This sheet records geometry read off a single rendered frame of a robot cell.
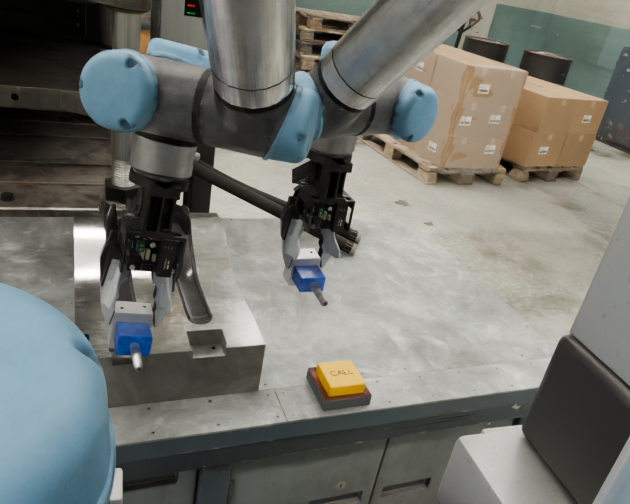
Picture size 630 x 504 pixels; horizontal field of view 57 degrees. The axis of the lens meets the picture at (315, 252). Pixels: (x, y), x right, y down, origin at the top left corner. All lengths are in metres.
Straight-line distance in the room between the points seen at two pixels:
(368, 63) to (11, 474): 0.50
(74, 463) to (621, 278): 0.18
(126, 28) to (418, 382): 0.96
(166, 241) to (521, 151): 4.77
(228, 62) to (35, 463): 0.36
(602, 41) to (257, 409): 8.51
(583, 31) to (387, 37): 8.81
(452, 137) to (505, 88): 0.54
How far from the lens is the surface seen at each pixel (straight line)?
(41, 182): 1.64
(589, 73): 9.14
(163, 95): 0.58
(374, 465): 1.14
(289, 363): 0.98
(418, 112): 0.75
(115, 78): 0.58
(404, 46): 0.59
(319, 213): 0.87
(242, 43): 0.47
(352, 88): 0.63
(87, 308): 0.93
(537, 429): 0.23
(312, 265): 0.97
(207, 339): 0.89
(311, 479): 1.10
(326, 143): 0.84
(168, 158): 0.69
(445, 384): 1.03
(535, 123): 5.26
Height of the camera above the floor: 1.40
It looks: 26 degrees down
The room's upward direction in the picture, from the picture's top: 11 degrees clockwise
